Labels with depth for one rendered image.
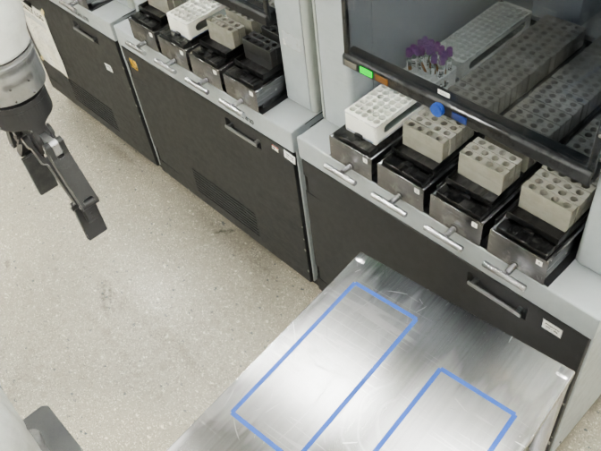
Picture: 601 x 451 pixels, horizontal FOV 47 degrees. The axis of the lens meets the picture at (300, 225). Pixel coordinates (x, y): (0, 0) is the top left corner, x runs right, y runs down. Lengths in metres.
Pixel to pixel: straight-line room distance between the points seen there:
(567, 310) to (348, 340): 0.46
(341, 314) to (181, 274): 1.28
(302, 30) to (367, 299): 0.70
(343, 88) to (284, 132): 0.22
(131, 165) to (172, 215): 0.37
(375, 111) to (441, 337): 0.60
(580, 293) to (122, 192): 1.91
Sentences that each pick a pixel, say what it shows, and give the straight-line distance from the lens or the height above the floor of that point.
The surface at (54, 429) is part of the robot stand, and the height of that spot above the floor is 0.70.
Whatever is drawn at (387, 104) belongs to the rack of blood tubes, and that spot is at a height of 0.86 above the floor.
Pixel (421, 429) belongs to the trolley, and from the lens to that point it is 1.18.
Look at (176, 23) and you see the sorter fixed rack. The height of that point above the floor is 0.85.
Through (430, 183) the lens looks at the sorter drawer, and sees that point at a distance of 1.53.
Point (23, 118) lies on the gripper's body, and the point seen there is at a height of 1.38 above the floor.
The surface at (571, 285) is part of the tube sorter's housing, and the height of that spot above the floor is 0.73.
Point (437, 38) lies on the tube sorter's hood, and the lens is 1.38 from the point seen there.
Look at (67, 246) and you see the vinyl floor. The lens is 2.75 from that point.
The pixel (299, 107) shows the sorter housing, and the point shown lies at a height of 0.73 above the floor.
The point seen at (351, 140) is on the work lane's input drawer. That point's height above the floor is 0.82.
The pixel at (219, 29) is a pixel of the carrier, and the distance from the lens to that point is 1.98.
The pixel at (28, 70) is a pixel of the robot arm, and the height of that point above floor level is 1.44.
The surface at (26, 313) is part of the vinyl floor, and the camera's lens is 2.61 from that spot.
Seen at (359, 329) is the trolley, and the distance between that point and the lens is 1.27.
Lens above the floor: 1.88
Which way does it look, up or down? 47 degrees down
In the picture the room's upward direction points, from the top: 8 degrees counter-clockwise
